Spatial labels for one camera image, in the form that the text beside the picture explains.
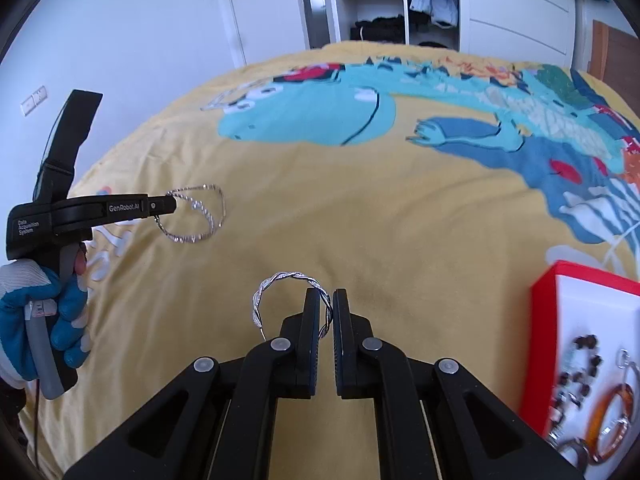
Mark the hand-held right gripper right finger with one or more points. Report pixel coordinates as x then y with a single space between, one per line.
342 350

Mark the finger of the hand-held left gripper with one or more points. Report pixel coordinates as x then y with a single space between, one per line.
162 205

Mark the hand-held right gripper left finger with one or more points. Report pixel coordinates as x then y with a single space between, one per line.
311 345

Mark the red jewelry box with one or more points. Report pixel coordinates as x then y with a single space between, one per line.
575 305

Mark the person's left hand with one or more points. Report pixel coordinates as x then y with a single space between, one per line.
15 320

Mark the printed yellow blanket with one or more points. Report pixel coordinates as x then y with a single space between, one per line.
350 185

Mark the white door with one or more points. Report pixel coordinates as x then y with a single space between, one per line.
260 10

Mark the amber bangle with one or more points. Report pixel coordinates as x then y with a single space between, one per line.
597 410

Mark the black folded clothes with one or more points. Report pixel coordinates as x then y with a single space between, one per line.
380 29

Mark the white wardrobe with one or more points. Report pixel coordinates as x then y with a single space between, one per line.
500 5

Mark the wooden headboard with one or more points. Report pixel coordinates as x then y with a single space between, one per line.
615 52

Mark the white light switch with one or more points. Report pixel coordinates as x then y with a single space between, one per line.
33 101

